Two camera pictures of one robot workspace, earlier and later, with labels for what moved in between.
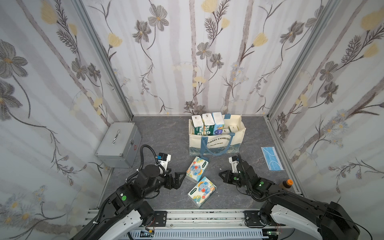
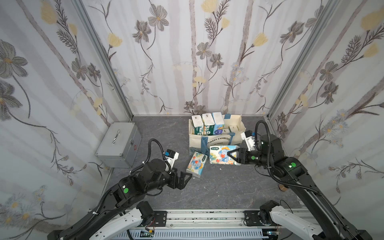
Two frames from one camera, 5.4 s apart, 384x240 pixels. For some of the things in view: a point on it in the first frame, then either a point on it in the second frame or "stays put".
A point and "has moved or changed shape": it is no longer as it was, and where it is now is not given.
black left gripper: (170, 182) → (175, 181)
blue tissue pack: (219, 123) stays put
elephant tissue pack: (201, 192) → (218, 155)
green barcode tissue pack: (198, 124) stays put
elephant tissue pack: (196, 170) has moved or changed shape
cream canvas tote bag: (229, 143) stays put
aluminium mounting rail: (192, 219) stays put
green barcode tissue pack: (233, 128) stays put
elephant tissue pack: (208, 124) stays put
